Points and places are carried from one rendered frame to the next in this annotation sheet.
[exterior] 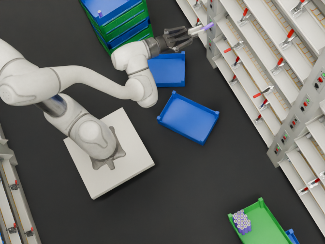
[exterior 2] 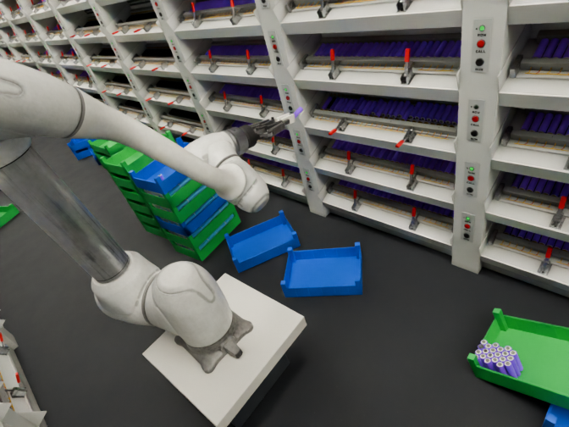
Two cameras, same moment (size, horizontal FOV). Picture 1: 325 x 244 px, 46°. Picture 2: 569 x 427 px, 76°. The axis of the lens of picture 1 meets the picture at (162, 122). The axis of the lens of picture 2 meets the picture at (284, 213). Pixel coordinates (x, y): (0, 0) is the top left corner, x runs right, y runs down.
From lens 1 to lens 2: 1.06 m
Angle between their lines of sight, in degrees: 34
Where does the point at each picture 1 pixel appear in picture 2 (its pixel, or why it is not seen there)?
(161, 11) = not seen: hidden behind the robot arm
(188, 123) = (327, 278)
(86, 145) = (176, 299)
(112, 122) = not seen: hidden behind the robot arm
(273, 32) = (379, 11)
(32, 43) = (86, 288)
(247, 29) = (345, 76)
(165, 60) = (263, 233)
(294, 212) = (557, 314)
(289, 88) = (439, 80)
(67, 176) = not seen: outside the picture
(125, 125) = (237, 291)
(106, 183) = (236, 385)
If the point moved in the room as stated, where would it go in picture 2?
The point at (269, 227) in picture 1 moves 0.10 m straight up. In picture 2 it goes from (544, 346) to (552, 325)
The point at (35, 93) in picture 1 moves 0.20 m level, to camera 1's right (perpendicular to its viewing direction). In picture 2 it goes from (19, 80) to (139, 34)
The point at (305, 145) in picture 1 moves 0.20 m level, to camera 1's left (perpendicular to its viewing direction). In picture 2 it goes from (510, 154) to (464, 191)
